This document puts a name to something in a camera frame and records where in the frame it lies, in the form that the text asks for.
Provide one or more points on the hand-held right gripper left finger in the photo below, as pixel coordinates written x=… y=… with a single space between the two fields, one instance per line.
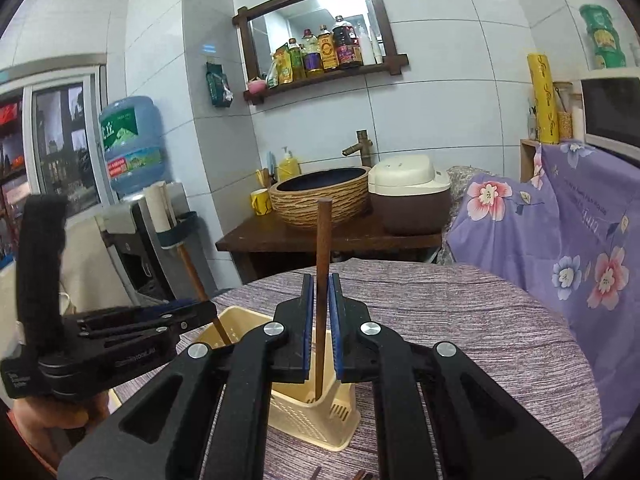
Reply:
x=307 y=320

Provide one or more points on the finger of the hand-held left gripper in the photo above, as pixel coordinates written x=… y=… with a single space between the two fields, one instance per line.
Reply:
x=170 y=305
x=195 y=315

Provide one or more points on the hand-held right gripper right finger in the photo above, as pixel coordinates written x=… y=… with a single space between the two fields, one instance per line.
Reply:
x=336 y=325

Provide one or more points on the brown wooden chopstick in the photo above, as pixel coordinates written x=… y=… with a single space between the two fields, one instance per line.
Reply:
x=315 y=474
x=197 y=280
x=362 y=476
x=322 y=240

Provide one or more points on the cream plastic utensil holder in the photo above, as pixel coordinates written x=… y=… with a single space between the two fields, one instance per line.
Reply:
x=295 y=420

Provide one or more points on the person's left hand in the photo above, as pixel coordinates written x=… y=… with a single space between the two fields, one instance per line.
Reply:
x=50 y=425

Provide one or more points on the grey water dispenser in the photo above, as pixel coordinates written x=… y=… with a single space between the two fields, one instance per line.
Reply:
x=130 y=245

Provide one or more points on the dark blue holder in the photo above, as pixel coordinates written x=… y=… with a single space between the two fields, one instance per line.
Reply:
x=182 y=230

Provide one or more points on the dark wooden counter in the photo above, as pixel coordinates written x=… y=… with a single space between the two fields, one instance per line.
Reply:
x=260 y=240

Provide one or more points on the white paper roll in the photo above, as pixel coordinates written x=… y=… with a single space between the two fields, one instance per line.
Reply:
x=159 y=207

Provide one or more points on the woven brown basin sink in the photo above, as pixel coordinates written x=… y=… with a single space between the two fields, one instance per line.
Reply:
x=320 y=205

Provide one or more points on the glass door display cabinet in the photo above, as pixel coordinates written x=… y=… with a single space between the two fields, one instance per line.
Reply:
x=55 y=135

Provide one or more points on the yellow mug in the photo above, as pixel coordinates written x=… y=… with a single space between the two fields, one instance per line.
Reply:
x=260 y=202

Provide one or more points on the white and brown rice cooker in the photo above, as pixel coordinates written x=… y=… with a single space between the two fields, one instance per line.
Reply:
x=410 y=210

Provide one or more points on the blue water jug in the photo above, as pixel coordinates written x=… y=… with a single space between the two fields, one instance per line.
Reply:
x=132 y=145

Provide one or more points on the yellow soap bottle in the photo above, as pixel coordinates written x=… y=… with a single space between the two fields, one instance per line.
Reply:
x=289 y=167

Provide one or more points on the bronze faucet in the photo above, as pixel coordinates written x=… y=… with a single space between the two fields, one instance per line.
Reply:
x=364 y=147

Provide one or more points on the pink bowl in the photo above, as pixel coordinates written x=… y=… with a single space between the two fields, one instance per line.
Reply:
x=256 y=86

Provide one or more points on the light wooden box shelf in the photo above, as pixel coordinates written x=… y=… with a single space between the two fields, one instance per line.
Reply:
x=526 y=160

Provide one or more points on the yellow green snack packet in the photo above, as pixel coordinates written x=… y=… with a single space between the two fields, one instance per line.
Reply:
x=282 y=65

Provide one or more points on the green glass bottle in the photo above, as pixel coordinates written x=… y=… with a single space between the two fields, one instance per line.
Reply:
x=297 y=60

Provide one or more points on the purple floral cloth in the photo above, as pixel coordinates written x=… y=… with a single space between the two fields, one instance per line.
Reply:
x=575 y=220

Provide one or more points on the yellow cooking oil bottle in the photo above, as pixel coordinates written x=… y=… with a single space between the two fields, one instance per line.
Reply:
x=312 y=55

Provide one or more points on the brown bottle with orange label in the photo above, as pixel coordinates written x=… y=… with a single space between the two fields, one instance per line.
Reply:
x=328 y=50

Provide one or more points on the white plastic bottle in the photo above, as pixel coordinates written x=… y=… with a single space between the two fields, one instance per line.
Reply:
x=370 y=47

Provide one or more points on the dark soy sauce bottle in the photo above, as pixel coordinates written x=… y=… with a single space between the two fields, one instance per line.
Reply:
x=347 y=42

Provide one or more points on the yellow cling film box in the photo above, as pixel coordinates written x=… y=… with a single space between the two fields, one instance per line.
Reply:
x=544 y=100

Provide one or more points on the glass jar of grains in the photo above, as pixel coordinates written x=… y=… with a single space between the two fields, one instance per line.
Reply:
x=565 y=120

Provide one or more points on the white microwave oven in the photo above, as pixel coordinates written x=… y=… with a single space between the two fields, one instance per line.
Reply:
x=610 y=110

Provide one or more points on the green instant noodle cup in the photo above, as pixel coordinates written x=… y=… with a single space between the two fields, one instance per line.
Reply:
x=596 y=16
x=610 y=58
x=604 y=39

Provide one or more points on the green packet on wall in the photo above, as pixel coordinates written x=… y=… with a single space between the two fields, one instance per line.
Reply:
x=218 y=85

